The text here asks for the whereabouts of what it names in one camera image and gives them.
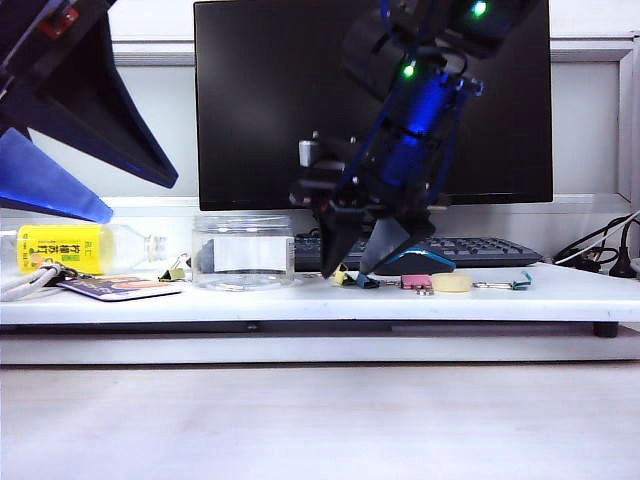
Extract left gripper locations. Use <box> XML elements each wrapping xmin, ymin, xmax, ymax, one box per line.
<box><xmin>0</xmin><ymin>0</ymin><xmax>179</xmax><ymax>224</ymax></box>

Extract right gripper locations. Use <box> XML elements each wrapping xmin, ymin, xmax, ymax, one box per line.
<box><xmin>288</xmin><ymin>127</ymin><xmax>454</xmax><ymax>280</ymax></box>

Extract blue binder clip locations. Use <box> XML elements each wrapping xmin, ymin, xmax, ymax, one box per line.
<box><xmin>349</xmin><ymin>272</ymin><xmax>401</xmax><ymax>291</ymax></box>

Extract clear plastic jar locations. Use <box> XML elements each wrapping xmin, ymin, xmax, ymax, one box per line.
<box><xmin>191</xmin><ymin>213</ymin><xmax>297</xmax><ymax>294</ymax></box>

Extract cream round eraser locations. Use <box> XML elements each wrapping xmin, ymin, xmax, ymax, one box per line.
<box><xmin>430</xmin><ymin>272</ymin><xmax>472</xmax><ymax>296</ymax></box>

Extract pink binder clip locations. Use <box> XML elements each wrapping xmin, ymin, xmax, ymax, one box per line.
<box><xmin>399</xmin><ymin>273</ymin><xmax>435</xmax><ymax>298</ymax></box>

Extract blue and black mouse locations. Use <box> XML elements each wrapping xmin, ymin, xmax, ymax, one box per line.
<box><xmin>373</xmin><ymin>246</ymin><xmax>458</xmax><ymax>277</ymax></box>

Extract white desk riser platform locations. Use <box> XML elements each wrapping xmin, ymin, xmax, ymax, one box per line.
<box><xmin>0</xmin><ymin>219</ymin><xmax>640</xmax><ymax>339</ymax></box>

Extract plastic bottle yellow label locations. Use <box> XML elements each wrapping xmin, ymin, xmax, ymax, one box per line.
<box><xmin>0</xmin><ymin>223</ymin><xmax>169</xmax><ymax>278</ymax></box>

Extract silver keys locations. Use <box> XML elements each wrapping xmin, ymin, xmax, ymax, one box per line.
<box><xmin>52</xmin><ymin>263</ymin><xmax>94</xmax><ymax>280</ymax></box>

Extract black computer keyboard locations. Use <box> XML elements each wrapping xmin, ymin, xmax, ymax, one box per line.
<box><xmin>293</xmin><ymin>234</ymin><xmax>544</xmax><ymax>272</ymax></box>

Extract purple and orange card tag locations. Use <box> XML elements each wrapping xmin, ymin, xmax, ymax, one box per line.
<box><xmin>55</xmin><ymin>274</ymin><xmax>184</xmax><ymax>304</ymax></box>

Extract teal binder clip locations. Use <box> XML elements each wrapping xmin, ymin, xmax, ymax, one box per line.
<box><xmin>471</xmin><ymin>270</ymin><xmax>533</xmax><ymax>292</ymax></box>

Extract black computer monitor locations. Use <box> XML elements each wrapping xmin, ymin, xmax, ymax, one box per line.
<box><xmin>192</xmin><ymin>0</ymin><xmax>554</xmax><ymax>212</ymax></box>

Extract black power plug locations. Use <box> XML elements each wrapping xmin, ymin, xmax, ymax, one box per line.
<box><xmin>606</xmin><ymin>219</ymin><xmax>639</xmax><ymax>279</ymax></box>

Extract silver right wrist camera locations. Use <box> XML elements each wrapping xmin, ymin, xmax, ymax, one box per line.
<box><xmin>298</xmin><ymin>130</ymin><xmax>357</xmax><ymax>174</ymax></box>

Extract aluminium frame rails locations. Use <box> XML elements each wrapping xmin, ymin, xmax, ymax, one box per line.
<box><xmin>0</xmin><ymin>30</ymin><xmax>640</xmax><ymax>217</ymax></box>

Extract white braided lanyard loop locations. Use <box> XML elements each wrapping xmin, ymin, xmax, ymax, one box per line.
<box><xmin>0</xmin><ymin>264</ymin><xmax>65</xmax><ymax>303</ymax></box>

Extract black power cables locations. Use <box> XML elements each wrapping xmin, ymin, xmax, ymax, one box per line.
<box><xmin>551</xmin><ymin>209</ymin><xmax>640</xmax><ymax>274</ymax></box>

